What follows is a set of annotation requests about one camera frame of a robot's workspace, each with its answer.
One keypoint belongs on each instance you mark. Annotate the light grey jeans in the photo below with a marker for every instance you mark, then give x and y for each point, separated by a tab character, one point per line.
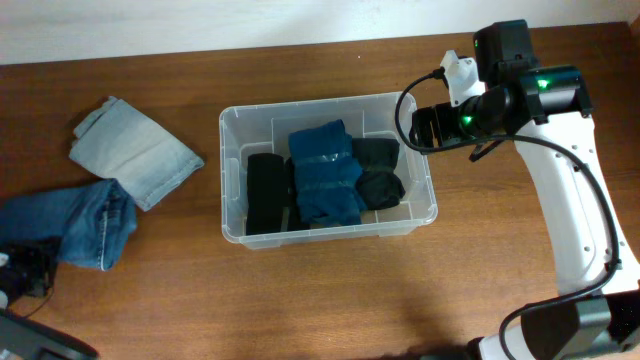
120	142

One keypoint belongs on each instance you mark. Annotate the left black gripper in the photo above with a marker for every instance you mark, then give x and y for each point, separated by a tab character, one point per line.
44	251

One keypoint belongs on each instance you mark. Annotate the dark grey cloth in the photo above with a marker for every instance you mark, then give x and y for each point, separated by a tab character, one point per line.
379	186

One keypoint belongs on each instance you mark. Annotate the clear plastic storage bin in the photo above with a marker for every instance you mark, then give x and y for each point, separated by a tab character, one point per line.
254	129

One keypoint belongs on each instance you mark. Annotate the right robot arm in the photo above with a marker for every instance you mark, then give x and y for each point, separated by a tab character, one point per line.
500	94

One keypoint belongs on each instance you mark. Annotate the blue cloth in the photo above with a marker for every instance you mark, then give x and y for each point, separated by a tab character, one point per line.
325	175

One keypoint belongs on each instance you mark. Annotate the black cloth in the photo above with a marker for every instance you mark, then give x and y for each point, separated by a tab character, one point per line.
272	196

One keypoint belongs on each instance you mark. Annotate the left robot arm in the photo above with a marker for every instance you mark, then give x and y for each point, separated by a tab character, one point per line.
24	338

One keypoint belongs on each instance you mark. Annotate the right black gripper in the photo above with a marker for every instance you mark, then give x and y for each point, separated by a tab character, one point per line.
450	120

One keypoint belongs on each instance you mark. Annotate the blue jeans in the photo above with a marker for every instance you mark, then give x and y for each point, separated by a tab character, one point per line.
93	222

